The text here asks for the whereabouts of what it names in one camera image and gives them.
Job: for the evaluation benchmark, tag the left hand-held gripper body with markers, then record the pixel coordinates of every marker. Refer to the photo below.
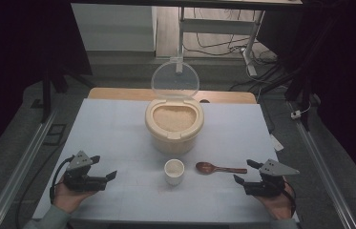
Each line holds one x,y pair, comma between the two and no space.
81,183

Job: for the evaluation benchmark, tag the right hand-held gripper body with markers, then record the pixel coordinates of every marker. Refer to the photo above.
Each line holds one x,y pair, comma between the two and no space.
266,187

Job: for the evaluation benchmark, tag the brown wooden spoon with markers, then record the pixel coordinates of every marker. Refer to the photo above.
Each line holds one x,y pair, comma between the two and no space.
207,168

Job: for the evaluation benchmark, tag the white cup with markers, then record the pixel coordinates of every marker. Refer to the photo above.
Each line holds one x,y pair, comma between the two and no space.
174,178

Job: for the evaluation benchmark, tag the cream rice container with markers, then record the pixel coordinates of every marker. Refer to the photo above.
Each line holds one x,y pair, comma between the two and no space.
174,143

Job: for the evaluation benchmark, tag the uncooked rice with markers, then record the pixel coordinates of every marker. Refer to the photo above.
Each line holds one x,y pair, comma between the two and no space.
174,118

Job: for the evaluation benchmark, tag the person's left hand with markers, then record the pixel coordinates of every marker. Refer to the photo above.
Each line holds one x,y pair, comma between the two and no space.
67,198

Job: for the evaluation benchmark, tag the person's right hand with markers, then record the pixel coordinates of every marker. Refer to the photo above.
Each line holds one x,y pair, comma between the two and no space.
279,206

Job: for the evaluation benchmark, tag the white paper tag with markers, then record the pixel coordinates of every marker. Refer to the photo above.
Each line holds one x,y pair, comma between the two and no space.
276,143

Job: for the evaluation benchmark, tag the white table sheet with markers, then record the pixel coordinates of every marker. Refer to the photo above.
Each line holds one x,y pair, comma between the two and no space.
118,133

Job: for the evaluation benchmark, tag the small white adapter box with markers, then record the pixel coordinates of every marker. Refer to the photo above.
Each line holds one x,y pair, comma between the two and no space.
295,114

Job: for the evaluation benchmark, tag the black metal stand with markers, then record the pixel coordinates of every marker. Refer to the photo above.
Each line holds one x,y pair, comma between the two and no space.
303,89
46,95

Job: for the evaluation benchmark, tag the clear round container lid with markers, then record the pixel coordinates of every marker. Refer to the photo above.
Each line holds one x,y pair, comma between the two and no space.
175,79

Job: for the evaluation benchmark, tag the black floor frame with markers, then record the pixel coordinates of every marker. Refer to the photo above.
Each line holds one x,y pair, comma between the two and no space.
54,134

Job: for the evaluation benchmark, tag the aluminium rail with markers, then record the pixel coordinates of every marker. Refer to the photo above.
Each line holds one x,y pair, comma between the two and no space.
19,168
325,175

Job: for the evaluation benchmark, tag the white desk frame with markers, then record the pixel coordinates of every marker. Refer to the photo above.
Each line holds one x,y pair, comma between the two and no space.
217,26

